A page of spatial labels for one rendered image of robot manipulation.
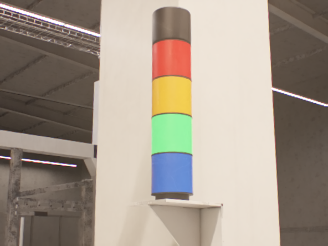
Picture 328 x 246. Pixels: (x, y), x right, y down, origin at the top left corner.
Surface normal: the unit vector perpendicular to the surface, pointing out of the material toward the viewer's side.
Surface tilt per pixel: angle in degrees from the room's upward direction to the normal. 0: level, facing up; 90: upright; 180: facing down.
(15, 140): 90
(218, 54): 90
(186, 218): 90
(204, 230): 90
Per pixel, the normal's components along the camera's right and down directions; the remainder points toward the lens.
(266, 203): 0.64, -0.19
